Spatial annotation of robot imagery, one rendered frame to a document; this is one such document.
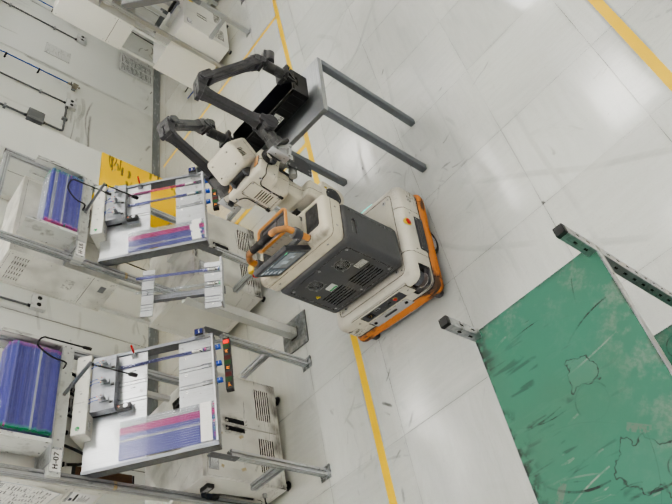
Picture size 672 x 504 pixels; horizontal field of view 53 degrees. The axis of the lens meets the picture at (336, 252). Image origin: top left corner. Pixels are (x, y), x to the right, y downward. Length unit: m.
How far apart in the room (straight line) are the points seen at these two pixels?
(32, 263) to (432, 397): 2.63
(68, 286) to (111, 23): 3.55
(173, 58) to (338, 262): 4.80
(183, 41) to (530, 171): 4.91
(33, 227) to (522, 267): 2.93
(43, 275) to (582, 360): 3.62
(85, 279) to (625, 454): 3.69
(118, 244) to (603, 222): 3.00
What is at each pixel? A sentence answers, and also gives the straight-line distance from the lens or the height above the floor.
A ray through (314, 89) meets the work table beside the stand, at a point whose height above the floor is 0.80.
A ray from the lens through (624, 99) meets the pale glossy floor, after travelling 3.40.
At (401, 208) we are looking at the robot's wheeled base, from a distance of 3.65.
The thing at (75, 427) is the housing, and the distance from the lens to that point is 3.81.
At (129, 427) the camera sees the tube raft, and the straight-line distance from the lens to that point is 3.76.
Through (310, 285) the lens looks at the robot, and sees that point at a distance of 3.46.
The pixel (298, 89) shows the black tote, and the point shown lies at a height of 0.91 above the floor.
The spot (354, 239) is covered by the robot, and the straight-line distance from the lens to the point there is 3.21.
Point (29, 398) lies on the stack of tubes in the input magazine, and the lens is 3.76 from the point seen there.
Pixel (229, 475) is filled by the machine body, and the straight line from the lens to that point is 3.92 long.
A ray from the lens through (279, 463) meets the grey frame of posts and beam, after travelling 3.74.
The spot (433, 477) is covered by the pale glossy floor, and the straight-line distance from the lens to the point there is 3.37.
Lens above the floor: 2.46
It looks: 34 degrees down
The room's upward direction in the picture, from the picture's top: 66 degrees counter-clockwise
